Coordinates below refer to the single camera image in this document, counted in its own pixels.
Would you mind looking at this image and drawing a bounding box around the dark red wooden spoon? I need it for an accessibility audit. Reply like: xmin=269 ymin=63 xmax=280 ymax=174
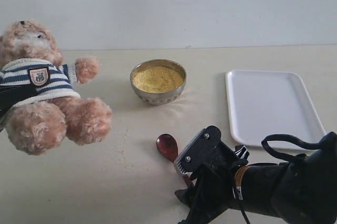
xmin=156 ymin=133 xmax=194 ymax=188

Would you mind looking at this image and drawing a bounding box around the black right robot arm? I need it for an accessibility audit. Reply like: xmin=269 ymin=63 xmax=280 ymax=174
xmin=175 ymin=127 xmax=336 ymax=223

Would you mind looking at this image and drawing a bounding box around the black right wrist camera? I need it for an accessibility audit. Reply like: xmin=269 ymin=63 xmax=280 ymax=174
xmin=174 ymin=125 xmax=250 ymax=176

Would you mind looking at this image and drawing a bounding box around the white rectangular plastic tray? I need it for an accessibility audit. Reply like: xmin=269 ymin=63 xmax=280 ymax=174
xmin=225 ymin=70 xmax=326 ymax=148

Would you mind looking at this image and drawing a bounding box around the teddy bear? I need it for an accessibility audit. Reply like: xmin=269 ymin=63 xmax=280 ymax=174
xmin=1 ymin=20 xmax=112 ymax=155

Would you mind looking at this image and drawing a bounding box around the steel bowl of yellow grain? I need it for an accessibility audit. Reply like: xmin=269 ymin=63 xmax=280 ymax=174
xmin=130 ymin=59 xmax=187 ymax=105

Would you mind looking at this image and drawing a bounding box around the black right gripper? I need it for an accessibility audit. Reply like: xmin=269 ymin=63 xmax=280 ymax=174
xmin=175 ymin=163 xmax=263 ymax=223

